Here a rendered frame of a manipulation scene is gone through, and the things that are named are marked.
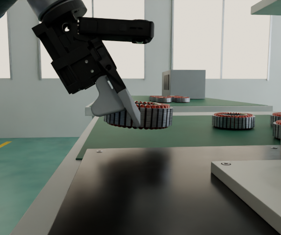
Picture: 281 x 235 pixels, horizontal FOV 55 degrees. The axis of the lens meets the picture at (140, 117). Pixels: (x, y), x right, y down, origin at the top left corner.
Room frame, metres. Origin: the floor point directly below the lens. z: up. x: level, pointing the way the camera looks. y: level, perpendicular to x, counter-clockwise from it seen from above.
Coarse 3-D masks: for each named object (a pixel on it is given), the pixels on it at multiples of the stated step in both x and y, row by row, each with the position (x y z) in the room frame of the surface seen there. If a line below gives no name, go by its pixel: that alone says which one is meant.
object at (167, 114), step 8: (136, 104) 0.39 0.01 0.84; (144, 104) 0.48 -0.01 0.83; (152, 104) 0.47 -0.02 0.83; (160, 104) 0.43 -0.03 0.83; (168, 104) 0.44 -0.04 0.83; (120, 112) 0.39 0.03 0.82; (144, 112) 0.39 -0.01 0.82; (152, 112) 0.39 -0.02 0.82; (160, 112) 0.40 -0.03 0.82; (168, 112) 0.41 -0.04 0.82; (104, 120) 0.43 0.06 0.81; (112, 120) 0.40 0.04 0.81; (120, 120) 0.39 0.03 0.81; (128, 120) 0.39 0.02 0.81; (144, 120) 0.40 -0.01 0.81; (152, 120) 0.39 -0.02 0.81; (160, 120) 0.40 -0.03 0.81; (168, 120) 0.41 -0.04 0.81; (136, 128) 0.39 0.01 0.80; (144, 128) 0.40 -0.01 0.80; (152, 128) 0.40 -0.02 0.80; (160, 128) 0.41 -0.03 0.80
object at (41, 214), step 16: (176, 112) 1.19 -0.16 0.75; (192, 112) 1.19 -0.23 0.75; (208, 112) 1.19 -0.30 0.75; (240, 112) 1.19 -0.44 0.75; (256, 112) 1.19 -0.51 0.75; (272, 112) 1.19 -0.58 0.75; (80, 144) 0.53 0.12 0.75; (64, 160) 0.41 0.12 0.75; (80, 160) 0.41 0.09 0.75; (64, 176) 0.33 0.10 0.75; (48, 192) 0.28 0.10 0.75; (64, 192) 0.28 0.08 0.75; (32, 208) 0.24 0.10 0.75; (48, 208) 0.24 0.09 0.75; (32, 224) 0.21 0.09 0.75; (48, 224) 0.21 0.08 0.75
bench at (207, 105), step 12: (132, 96) 3.14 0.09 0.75; (144, 96) 3.14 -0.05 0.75; (180, 108) 1.56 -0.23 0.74; (192, 108) 1.56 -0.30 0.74; (204, 108) 1.57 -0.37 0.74; (216, 108) 1.58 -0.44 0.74; (228, 108) 1.58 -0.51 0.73; (240, 108) 1.59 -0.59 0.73; (252, 108) 1.60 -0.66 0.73; (264, 108) 1.60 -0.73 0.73
